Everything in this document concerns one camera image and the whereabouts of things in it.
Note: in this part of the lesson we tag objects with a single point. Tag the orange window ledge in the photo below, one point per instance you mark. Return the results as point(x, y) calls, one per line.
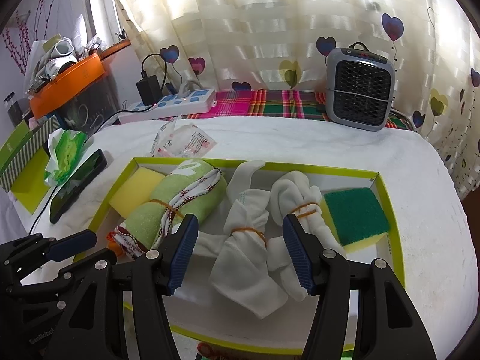
point(116, 48)

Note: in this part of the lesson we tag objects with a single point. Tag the dark patterned container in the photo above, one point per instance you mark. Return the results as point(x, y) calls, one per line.
point(97, 101)

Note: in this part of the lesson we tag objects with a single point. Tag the orange plastic tray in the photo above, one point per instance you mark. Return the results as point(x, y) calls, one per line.
point(71, 78)

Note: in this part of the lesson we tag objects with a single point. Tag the white blue power strip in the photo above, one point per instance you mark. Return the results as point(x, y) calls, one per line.
point(180, 101)

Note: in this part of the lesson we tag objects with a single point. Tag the lime green cardboard box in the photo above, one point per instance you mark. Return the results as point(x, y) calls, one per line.
point(375, 266)

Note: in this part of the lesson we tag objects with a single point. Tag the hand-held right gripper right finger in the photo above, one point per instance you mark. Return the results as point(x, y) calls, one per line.
point(300, 258)

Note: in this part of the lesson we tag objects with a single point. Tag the green tissue pack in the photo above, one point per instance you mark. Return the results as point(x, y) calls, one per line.
point(67, 150)

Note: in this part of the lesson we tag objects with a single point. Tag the cream heart print curtain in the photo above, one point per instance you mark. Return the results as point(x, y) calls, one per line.
point(262, 26)

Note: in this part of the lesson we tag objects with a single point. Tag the green towel red trim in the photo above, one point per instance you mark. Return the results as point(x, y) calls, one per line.
point(180, 191)

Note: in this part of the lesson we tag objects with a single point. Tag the clear red print plastic packet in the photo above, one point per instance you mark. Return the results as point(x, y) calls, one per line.
point(187, 140)

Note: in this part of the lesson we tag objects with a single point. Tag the yellow green scrub sponge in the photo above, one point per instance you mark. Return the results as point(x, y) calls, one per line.
point(352, 213)
point(135, 191)

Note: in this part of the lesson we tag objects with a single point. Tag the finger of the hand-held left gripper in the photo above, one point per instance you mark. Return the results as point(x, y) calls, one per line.
point(73, 243)
point(93, 257)

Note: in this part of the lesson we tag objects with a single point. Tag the white cloth bundle rubber band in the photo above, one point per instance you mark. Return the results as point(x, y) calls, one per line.
point(296, 191)
point(240, 270)

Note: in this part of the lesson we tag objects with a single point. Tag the black smartphone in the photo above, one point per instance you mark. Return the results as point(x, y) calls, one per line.
point(75, 187)

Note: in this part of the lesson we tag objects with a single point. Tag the dark glass jar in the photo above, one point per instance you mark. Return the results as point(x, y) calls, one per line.
point(13, 110)

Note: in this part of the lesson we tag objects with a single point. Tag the striped lime cardboard box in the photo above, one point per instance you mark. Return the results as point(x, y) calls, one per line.
point(30, 191)

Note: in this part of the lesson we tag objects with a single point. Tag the pink green plaid cloth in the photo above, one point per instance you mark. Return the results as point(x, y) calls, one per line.
point(270, 103)

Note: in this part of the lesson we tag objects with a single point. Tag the window frame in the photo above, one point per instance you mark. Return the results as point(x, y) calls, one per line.
point(103, 7)

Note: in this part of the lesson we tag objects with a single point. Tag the white crumpled clutter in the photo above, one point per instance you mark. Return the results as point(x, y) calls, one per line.
point(56, 50)

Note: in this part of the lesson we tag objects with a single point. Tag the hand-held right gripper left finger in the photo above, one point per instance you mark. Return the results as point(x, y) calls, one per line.
point(183, 255)

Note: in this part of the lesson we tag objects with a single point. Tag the small grey heater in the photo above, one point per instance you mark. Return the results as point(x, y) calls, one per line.
point(360, 90)

